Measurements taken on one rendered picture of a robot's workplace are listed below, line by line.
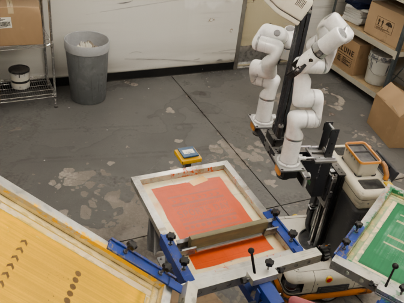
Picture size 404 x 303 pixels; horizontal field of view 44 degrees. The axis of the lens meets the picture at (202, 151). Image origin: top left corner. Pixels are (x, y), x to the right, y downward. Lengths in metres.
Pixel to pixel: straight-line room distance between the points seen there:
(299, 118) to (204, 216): 0.69
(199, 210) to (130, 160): 2.07
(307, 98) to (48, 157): 2.73
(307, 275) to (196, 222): 1.09
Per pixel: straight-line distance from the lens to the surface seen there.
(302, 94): 2.57
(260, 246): 2.48
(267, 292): 2.18
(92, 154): 4.68
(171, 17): 5.91
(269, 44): 2.74
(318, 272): 3.43
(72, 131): 5.01
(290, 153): 2.69
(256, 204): 2.67
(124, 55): 5.89
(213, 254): 2.40
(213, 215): 2.60
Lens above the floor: 2.64
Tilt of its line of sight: 33 degrees down
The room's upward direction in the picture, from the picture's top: 7 degrees clockwise
